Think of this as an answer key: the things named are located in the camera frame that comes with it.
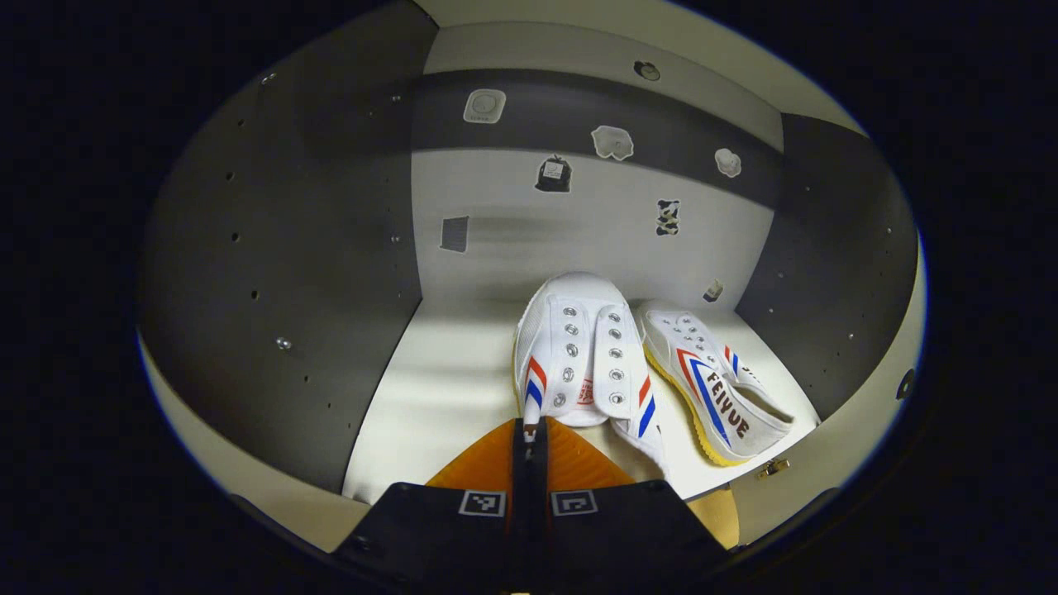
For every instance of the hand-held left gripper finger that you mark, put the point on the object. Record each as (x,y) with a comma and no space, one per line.
(539,471)
(522,471)

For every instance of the white striped canvas shoe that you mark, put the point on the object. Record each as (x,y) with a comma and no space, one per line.
(719,397)
(579,347)

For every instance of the white shoe cabinet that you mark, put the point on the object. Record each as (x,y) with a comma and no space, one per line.
(579,223)

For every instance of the white shoe cabinet door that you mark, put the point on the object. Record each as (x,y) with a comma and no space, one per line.
(248,487)
(860,430)

